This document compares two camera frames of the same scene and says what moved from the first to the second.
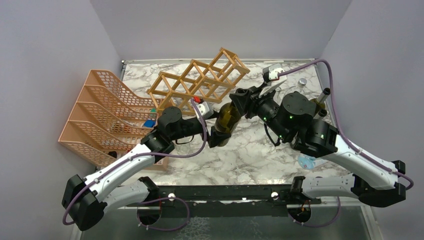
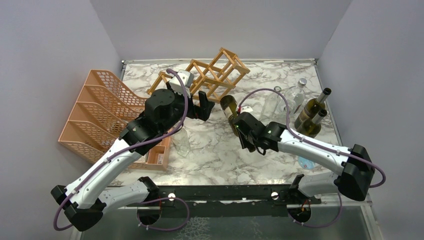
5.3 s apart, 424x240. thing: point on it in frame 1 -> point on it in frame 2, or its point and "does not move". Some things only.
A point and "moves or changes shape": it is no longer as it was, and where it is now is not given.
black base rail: [222, 200] does not move
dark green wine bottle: [227, 119] moves or changes shape
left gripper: [215, 137] -> [203, 111]
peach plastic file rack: [107, 121] does not move
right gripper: [241, 99] -> [244, 143]
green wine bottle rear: [319, 102] does not move
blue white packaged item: [309, 163] does not move
